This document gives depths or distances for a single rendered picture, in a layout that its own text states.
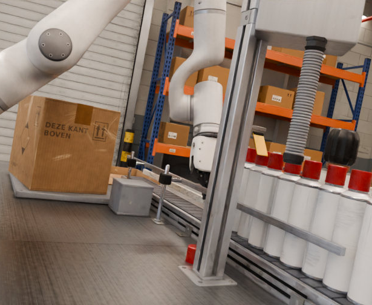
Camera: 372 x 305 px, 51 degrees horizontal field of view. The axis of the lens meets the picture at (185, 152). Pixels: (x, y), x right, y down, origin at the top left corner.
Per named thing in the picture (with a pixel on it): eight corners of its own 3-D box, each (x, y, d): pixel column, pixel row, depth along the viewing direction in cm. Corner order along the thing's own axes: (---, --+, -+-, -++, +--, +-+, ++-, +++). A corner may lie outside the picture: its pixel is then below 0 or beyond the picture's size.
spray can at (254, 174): (261, 243, 87) (278, 153, 86) (238, 239, 88) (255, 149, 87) (257, 237, 93) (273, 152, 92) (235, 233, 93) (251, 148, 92)
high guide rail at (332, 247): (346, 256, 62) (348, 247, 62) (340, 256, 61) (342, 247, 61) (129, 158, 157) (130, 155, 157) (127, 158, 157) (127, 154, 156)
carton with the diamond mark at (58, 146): (106, 195, 126) (121, 111, 124) (29, 190, 111) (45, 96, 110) (74, 176, 150) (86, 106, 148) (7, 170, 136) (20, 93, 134)
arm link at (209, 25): (167, 8, 105) (167, 121, 110) (227, 9, 105) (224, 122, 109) (169, 15, 114) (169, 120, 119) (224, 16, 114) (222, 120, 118)
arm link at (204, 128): (201, 121, 106) (201, 131, 105) (228, 126, 110) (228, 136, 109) (186, 129, 113) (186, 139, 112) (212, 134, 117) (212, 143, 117)
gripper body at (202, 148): (199, 128, 106) (198, 169, 103) (230, 134, 110) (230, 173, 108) (186, 135, 112) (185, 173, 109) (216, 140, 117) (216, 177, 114)
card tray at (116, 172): (159, 190, 167) (160, 180, 167) (99, 183, 155) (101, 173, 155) (135, 177, 193) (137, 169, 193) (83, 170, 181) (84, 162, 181)
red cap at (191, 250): (198, 265, 80) (201, 250, 80) (182, 261, 81) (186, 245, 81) (203, 261, 83) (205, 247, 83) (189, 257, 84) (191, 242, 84)
